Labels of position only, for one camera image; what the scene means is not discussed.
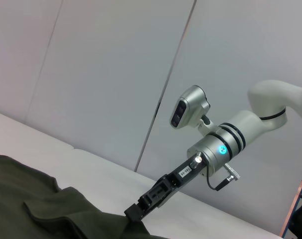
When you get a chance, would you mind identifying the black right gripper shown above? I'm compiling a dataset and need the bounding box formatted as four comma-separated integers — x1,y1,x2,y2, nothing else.
124,154,207,223

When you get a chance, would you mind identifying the dark green shirt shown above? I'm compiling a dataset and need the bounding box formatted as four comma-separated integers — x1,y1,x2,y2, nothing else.
0,151,169,239

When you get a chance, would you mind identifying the right arm cable with connector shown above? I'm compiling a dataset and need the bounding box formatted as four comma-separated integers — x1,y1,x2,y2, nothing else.
206,161,242,192

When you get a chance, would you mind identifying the dark metal frame stand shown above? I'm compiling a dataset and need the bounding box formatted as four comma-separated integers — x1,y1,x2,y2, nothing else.
280,156,302,239

